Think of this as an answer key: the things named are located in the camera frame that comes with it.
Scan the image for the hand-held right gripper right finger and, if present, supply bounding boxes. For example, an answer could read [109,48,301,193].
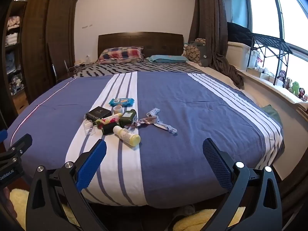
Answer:
[203,138,282,231]

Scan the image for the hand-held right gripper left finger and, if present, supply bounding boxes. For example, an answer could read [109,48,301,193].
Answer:
[25,139,107,231]

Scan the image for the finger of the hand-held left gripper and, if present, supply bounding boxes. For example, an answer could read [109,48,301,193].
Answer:
[0,129,8,147]
[9,134,33,154]

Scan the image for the yellow and white bottle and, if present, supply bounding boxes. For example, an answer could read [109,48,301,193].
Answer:
[113,126,141,147]

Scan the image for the dark green square bottle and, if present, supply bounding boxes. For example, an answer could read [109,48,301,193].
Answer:
[119,109,138,128]

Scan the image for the yellow fluffy rug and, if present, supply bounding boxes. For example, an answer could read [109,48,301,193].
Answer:
[10,188,246,231]

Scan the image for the clear plastic packaging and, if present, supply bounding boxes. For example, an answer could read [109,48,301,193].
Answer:
[83,120,97,136]

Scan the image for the dark green roll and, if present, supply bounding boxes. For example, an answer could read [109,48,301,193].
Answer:
[101,123,121,135]

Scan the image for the blue white striped blanket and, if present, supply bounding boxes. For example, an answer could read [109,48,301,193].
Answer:
[6,72,285,208]

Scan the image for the colourful tube with black cap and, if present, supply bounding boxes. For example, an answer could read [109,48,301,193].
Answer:
[96,114,121,127]

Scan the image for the black cardboard box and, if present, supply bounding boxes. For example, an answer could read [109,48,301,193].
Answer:
[85,106,112,123]

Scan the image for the printed folded clothes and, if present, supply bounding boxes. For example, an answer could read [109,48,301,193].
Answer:
[10,76,26,94]

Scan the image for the plaid ribbon strip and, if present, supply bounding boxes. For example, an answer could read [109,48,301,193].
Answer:
[125,118,157,129]

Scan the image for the blue wet wipes packet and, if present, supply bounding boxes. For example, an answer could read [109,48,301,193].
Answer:
[109,97,135,107]

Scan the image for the light blue folded clothes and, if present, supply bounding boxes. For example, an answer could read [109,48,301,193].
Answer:
[6,53,21,74]

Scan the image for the green towel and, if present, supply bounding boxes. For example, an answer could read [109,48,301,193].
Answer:
[261,105,282,126]

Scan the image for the white folded clothes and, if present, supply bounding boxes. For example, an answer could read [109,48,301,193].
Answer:
[5,32,20,45]

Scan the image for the dark wooden wardrobe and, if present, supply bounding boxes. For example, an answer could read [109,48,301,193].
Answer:
[2,0,80,111]

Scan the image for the black white patterned sheet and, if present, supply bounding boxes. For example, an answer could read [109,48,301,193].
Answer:
[72,61,205,79]

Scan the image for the white storage box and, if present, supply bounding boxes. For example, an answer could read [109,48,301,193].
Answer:
[227,42,258,71]

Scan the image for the dark green cushion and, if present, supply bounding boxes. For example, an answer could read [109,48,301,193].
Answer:
[190,38,212,66]

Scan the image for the pink folded clothes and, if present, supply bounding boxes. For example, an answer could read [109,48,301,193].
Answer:
[6,16,21,30]

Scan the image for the plaid pillow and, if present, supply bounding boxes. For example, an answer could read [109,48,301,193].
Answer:
[96,46,145,64]

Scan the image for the brown patterned cushion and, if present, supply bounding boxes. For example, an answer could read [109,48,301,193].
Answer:
[183,44,201,64]

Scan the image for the teal pillow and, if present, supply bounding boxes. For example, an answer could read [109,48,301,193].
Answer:
[147,54,189,64]

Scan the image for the dark wooden headboard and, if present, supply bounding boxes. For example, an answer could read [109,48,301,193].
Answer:
[97,32,184,60]

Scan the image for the black jacket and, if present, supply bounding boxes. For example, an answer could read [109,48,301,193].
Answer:
[227,22,253,45]

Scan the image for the black folding rack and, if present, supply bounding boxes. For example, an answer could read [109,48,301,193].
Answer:
[249,32,294,85]

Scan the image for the brown curtain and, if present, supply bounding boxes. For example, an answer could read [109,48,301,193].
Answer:
[189,0,244,89]

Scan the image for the teal roller blind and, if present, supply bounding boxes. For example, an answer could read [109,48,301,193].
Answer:
[228,0,248,24]

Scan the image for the white charging cable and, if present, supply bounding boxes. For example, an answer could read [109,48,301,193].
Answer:
[70,63,97,74]

